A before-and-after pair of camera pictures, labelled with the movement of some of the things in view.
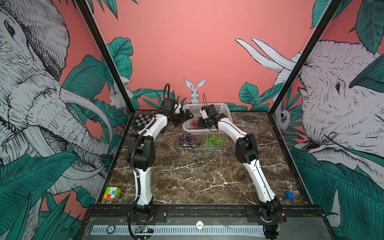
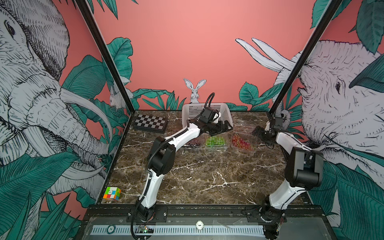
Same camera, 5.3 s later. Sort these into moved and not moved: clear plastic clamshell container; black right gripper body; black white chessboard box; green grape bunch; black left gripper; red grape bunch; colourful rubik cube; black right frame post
Moved: black left gripper; red grape bunch; black right gripper body
Not moved: colourful rubik cube; black white chessboard box; black right frame post; clear plastic clamshell container; green grape bunch
